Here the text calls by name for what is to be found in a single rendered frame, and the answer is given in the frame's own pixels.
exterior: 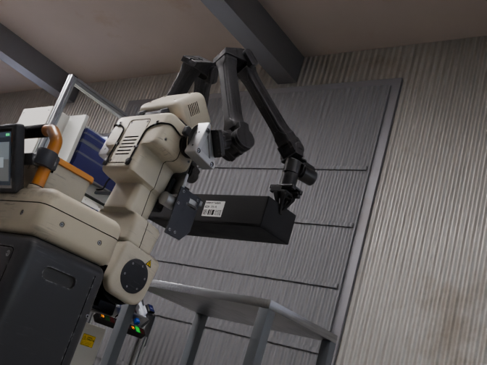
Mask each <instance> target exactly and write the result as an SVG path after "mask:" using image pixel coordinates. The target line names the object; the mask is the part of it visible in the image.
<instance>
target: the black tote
mask: <svg viewBox="0 0 487 365"><path fill-rule="evenodd" d="M194 195H196V196H198V197H199V198H200V199H201V201H202V202H203V203H202V205H201V206H199V207H198V210H197V213H196V216H195V218H194V221H193V224H192V227H191V231H190V232H189V234H187V235H191V236H199V237H207V238H222V239H230V240H245V241H253V242H260V243H275V244H283V245H288V242H289V240H290V236H291V232H292V229H293V225H294V221H295V218H296V215H295V214H293V213H292V212H290V211H289V210H287V209H286V210H285V212H284V213H283V214H282V215H280V214H279V206H280V204H279V203H278V202H277V201H275V200H274V199H272V198H271V197H269V196H237V195H212V194H194ZM171 212H172V210H170V209H168V208H167V207H165V206H163V209H162V211H161V212H151V213H150V215H149V218H148V219H149V220H151V221H153V222H155V223H156V224H158V225H160V226H162V227H164V228H166V226H167V223H168V220H169V218H170V214H171Z"/></svg>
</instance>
